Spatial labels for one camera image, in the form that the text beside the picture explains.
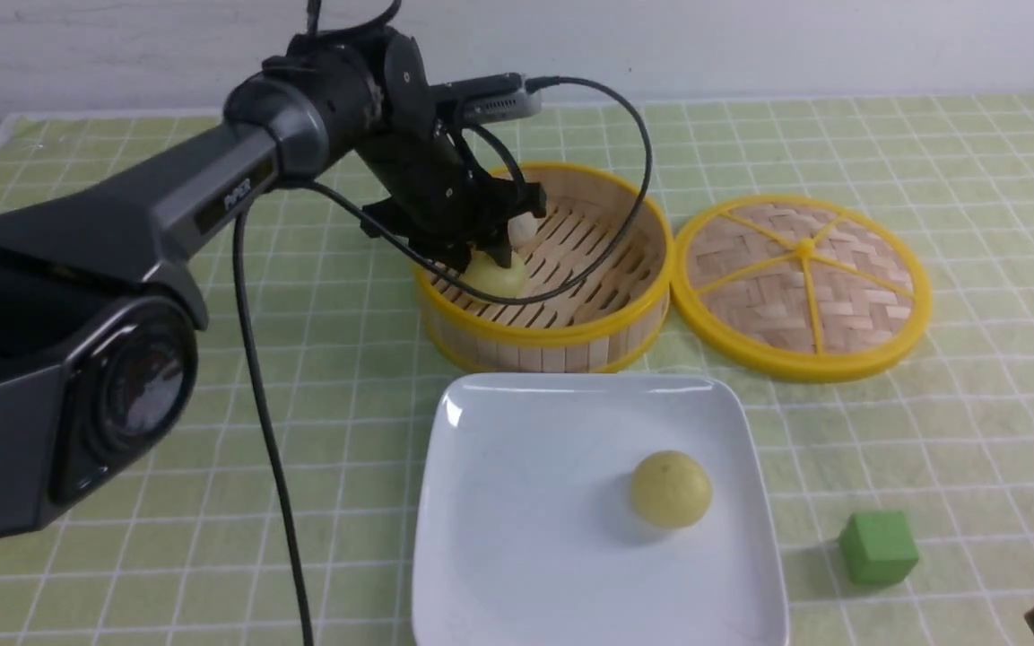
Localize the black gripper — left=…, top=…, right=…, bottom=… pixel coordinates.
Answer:
left=358, top=132, right=548, bottom=274

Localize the yellow steamed bun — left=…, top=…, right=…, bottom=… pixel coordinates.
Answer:
left=629, top=450, right=714, bottom=530
left=459, top=252, right=528, bottom=299

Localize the white steamed bun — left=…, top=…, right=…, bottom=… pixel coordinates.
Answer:
left=508, top=212, right=540, bottom=249

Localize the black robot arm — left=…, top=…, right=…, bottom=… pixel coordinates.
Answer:
left=0, top=25, right=544, bottom=539

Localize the white square plate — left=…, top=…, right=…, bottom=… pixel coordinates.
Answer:
left=413, top=372, right=790, bottom=645

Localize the yellow steamed bun on plate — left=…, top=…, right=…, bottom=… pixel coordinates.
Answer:
left=629, top=450, right=714, bottom=530

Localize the bamboo steamer basket yellow rim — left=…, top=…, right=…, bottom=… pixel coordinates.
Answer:
left=413, top=162, right=675, bottom=373

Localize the woven bamboo steamer lid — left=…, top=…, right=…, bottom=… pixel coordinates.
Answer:
left=671, top=195, right=934, bottom=383

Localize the green cube block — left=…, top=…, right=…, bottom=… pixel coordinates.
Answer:
left=838, top=510, right=921, bottom=586

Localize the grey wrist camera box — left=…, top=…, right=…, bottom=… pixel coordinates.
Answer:
left=430, top=73, right=543, bottom=126

